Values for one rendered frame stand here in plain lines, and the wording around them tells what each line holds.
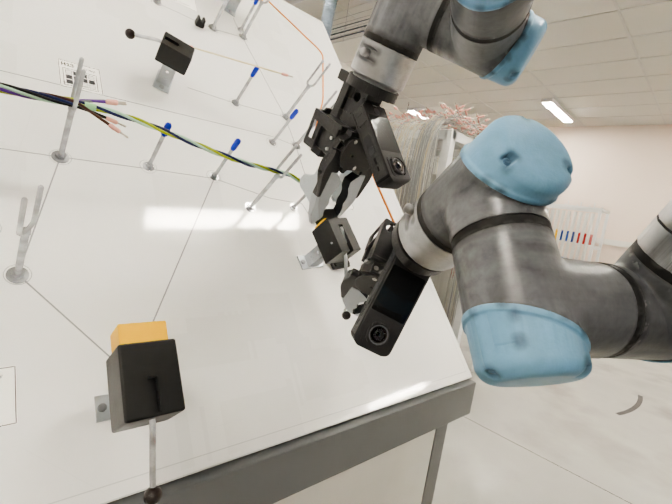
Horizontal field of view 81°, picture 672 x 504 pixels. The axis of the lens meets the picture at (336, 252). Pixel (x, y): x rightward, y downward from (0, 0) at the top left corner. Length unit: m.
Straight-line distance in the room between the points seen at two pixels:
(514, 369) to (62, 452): 0.37
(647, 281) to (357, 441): 0.40
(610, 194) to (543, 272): 8.51
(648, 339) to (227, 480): 0.40
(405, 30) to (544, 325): 0.37
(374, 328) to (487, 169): 0.21
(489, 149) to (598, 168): 8.62
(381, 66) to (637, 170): 8.37
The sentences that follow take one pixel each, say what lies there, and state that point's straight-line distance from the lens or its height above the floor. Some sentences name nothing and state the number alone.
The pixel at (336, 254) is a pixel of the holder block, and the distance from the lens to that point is 0.57.
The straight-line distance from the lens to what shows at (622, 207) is 8.74.
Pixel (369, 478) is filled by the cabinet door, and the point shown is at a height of 0.72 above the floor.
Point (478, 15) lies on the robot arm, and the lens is 0.42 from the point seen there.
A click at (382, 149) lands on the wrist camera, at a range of 0.51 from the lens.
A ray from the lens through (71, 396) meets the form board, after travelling 0.46.
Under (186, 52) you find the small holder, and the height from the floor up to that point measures 1.34.
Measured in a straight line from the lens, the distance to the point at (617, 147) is 8.94.
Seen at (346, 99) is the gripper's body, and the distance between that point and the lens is 0.58.
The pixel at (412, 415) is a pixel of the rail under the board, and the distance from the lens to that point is 0.68.
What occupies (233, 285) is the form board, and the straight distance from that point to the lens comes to 0.55.
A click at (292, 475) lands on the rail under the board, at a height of 0.83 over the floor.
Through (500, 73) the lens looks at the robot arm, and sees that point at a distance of 0.51.
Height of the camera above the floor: 1.16
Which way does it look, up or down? 7 degrees down
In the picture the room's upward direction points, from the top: 9 degrees clockwise
